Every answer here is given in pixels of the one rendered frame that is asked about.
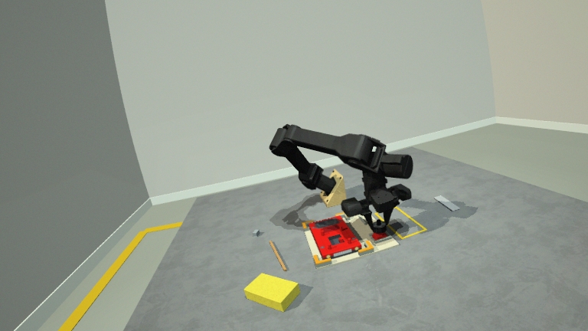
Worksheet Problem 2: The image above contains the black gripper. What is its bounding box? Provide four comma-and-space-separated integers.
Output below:
341, 175, 412, 230

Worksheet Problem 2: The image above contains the black tyre with grey wheel rim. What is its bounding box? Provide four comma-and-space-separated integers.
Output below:
373, 221, 387, 234

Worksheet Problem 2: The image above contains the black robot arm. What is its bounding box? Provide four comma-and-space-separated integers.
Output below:
269, 124, 413, 213

